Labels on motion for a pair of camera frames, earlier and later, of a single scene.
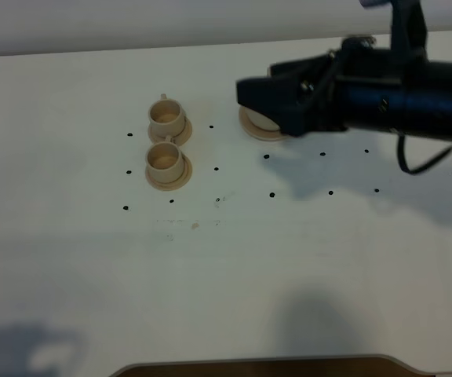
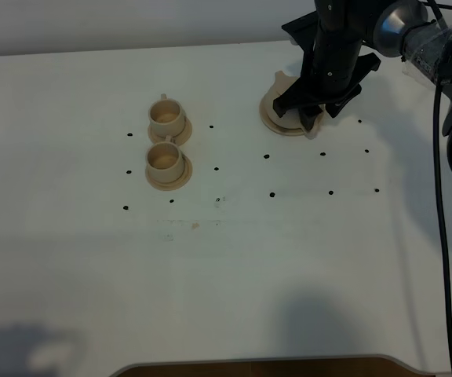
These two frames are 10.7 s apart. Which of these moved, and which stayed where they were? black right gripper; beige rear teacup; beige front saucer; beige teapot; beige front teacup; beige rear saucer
Moved: beige teapot; black right gripper
Stayed: beige front teacup; beige rear saucer; beige front saucer; beige rear teacup
